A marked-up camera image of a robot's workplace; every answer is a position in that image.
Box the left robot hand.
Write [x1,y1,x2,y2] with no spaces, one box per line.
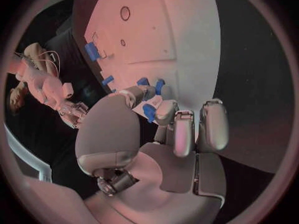
[75,85,230,224]

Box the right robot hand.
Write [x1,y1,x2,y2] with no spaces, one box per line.
[56,101,90,129]

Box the blue peg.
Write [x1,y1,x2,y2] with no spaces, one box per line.
[101,75,116,86]
[142,103,160,124]

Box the white task board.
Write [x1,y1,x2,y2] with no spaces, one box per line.
[83,0,222,118]

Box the blue block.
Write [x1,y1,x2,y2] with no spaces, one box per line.
[84,42,103,62]

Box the blue plug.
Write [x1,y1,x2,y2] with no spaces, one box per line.
[136,77,151,88]

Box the blue cylinder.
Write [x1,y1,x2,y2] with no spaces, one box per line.
[153,78,166,96]

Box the white cable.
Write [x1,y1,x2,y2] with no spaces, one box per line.
[34,50,62,78]

